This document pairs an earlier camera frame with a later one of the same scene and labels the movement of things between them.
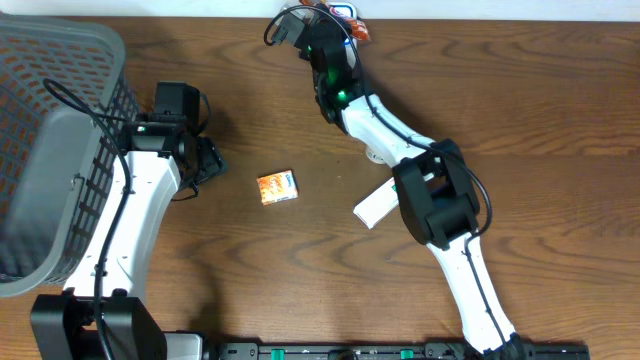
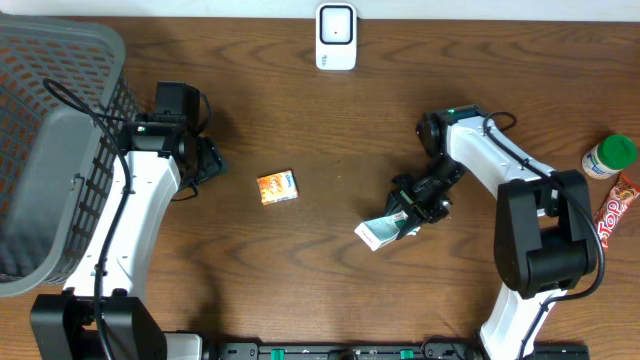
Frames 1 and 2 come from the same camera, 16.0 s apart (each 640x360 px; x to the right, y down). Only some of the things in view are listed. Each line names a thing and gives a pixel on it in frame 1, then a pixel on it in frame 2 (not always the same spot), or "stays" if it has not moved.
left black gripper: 208,156 stays
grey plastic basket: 67,112 stays
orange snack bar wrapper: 357,27 -> 620,198
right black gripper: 325,10 -> 424,211
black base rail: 393,351 stays
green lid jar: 374,157 -> 609,156
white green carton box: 378,205 -> 378,232
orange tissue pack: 277,188 stays
